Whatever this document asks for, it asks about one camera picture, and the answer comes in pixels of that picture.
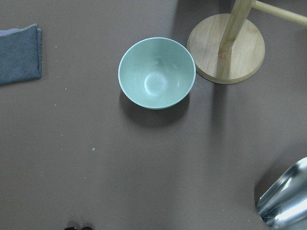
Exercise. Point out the dark cherries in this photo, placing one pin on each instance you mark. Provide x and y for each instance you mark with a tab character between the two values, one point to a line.
75	227

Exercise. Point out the wooden cup tree stand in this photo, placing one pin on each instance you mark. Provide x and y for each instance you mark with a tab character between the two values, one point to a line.
228	48

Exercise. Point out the steel ice scoop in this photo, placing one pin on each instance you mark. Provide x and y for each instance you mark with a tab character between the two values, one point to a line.
284	205

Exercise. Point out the mint green bowl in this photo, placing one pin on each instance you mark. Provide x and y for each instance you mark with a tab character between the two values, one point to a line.
156	73

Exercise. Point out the grey folded cloth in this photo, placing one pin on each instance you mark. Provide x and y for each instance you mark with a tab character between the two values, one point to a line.
20	54

